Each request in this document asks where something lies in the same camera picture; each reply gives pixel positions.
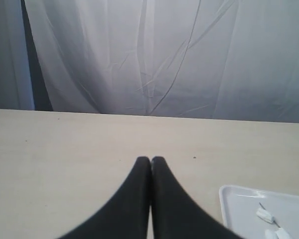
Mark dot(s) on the white backdrop curtain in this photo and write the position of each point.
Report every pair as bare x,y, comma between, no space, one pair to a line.
210,59

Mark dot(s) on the white plastic tray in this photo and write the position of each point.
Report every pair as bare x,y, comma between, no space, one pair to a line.
239,206

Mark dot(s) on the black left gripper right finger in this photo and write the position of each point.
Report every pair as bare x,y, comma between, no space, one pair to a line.
175,215

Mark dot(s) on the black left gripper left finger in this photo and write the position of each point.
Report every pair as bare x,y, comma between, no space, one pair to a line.
126,213

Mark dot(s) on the white marshmallow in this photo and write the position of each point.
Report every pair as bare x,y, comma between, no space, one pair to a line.
265,215
270,234

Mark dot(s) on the thin metal skewer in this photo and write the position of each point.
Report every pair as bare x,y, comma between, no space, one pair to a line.
275,222

